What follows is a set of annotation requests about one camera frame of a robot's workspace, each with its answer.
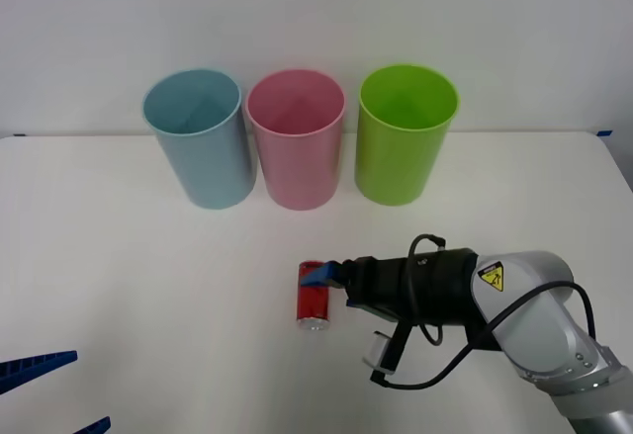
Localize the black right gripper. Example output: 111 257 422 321
299 255 411 324

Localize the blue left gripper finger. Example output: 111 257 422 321
0 350 79 395
71 416 112 434

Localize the red drink can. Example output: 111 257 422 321
295 259 331 332

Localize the pink plastic bin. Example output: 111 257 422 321
244 68 346 212

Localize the green plastic bin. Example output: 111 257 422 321
353 62 461 207

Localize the pale blue plastic bin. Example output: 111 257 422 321
141 67 257 210

